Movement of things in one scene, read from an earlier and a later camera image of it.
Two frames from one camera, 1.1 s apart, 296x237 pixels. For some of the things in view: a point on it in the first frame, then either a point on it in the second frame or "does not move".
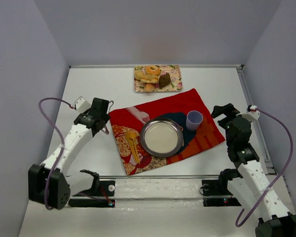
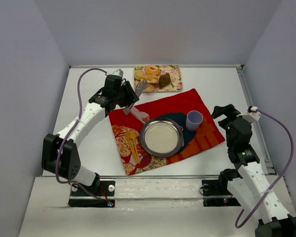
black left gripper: x=101 y=107 -> x=129 y=94
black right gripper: x=225 y=111 does not move
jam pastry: x=149 y=78 does not move
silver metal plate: x=162 y=137 does not move
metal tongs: x=106 y=130 -> x=139 y=88
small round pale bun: x=138 y=74 does not move
